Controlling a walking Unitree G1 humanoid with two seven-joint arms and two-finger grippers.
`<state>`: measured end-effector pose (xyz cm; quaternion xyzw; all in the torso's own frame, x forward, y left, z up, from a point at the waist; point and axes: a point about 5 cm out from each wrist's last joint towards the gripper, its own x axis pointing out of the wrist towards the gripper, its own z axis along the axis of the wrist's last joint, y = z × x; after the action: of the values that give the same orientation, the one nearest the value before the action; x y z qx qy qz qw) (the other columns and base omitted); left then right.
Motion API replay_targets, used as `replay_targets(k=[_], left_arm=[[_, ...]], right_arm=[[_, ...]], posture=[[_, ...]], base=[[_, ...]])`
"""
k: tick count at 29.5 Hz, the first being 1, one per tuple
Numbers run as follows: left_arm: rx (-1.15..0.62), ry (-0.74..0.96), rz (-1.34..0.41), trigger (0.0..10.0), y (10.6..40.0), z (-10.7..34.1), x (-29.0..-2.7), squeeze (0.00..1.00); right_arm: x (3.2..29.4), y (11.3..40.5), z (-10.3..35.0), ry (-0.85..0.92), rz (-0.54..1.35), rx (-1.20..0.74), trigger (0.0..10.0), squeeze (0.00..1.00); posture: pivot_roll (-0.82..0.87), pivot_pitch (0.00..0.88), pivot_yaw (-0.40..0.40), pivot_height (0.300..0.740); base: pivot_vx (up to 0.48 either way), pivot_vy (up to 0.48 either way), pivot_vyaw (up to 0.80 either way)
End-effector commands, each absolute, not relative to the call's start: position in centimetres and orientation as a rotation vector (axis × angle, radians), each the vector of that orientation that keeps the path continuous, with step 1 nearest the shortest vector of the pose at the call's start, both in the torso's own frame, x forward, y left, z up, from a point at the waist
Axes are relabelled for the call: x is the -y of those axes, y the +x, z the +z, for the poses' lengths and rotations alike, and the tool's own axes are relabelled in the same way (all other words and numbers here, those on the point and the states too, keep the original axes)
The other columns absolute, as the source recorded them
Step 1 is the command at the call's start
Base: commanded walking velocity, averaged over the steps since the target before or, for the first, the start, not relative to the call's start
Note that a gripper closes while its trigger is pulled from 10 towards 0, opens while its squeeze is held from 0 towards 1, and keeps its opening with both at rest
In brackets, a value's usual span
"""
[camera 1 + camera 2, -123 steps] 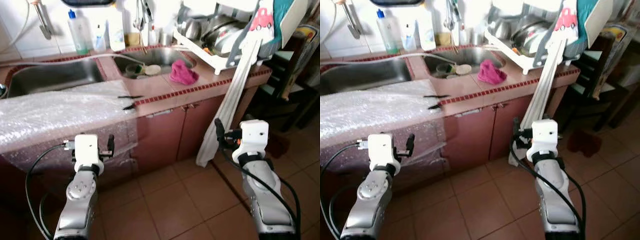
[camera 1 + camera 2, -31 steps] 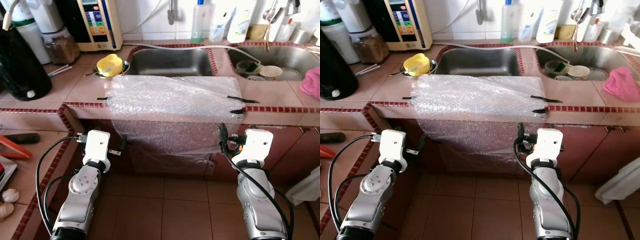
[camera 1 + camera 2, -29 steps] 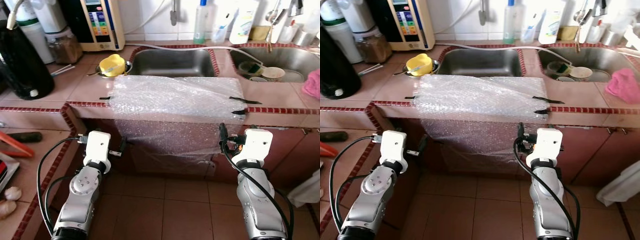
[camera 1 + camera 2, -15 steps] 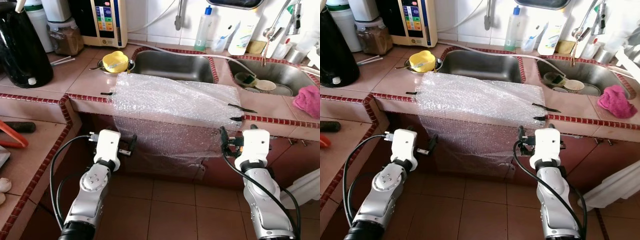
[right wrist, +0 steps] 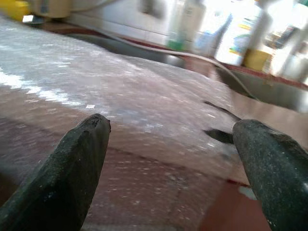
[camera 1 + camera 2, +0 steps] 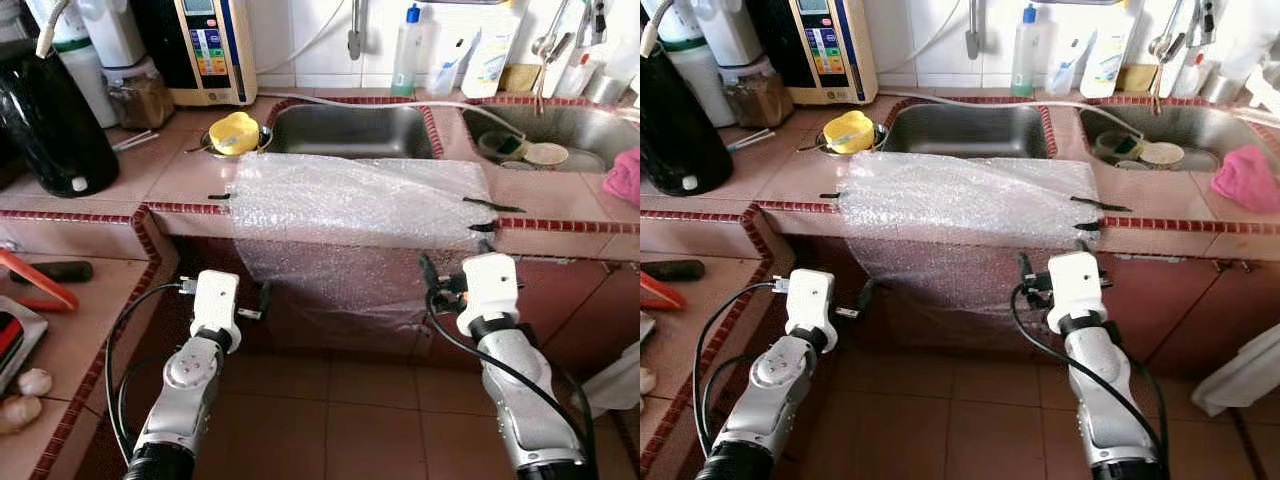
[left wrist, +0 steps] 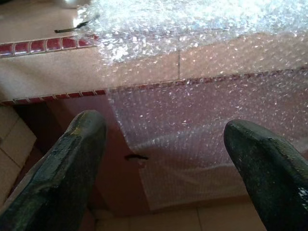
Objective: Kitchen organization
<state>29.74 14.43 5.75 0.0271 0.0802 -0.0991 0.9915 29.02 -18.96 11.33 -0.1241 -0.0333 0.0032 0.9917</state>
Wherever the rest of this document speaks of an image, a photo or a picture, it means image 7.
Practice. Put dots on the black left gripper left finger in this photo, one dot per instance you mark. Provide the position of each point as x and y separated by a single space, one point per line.
60 180

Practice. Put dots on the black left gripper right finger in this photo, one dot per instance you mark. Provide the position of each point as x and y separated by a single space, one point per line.
272 183

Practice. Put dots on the clear bubble wrap sheet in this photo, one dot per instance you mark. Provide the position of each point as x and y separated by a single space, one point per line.
192 29

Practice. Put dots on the reddish brown base cabinet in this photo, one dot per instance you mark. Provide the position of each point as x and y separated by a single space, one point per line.
115 183

